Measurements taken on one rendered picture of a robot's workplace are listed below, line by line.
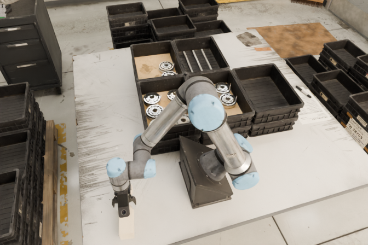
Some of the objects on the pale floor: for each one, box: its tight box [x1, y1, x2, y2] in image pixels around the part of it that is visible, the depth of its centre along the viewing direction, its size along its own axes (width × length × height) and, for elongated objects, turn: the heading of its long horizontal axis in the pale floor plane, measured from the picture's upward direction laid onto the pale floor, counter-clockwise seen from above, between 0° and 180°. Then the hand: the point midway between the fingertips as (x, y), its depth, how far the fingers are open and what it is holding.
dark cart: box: [0, 0, 62, 94], centre depth 280 cm, size 60×45×90 cm
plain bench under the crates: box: [72, 29, 368, 245], centre depth 217 cm, size 160×160×70 cm
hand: (126, 209), depth 136 cm, fingers open, 7 cm apart
